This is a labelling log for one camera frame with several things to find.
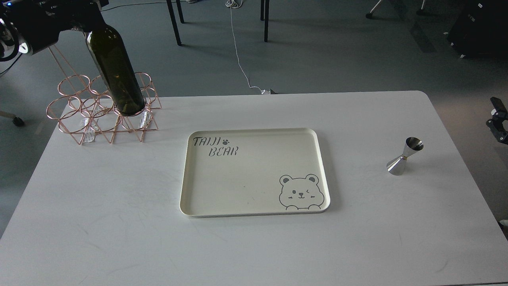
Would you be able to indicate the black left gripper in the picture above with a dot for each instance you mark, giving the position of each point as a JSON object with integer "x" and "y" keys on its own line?
{"x": 38, "y": 23}

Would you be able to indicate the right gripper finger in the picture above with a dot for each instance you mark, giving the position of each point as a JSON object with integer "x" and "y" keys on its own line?
{"x": 499, "y": 108}
{"x": 496, "y": 127}

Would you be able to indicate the dark green wine bottle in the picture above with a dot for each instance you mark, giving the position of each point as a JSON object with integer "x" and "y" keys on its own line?
{"x": 109, "y": 53}

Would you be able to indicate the steel double jigger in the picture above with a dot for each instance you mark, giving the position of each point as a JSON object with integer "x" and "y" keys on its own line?
{"x": 397, "y": 165}

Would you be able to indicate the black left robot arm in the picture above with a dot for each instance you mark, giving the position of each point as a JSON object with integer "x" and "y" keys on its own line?
{"x": 10, "y": 46}

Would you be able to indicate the black box on floor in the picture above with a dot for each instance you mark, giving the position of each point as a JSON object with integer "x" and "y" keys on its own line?
{"x": 481, "y": 28}

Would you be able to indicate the chair caster left edge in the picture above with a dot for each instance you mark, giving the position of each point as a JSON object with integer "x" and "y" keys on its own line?
{"x": 17, "y": 121}

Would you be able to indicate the cream bear serving tray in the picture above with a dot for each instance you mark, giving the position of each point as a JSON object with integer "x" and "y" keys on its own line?
{"x": 254, "y": 172}

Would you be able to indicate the copper wire bottle rack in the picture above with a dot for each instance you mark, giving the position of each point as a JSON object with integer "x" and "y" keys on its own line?
{"x": 85, "y": 110}

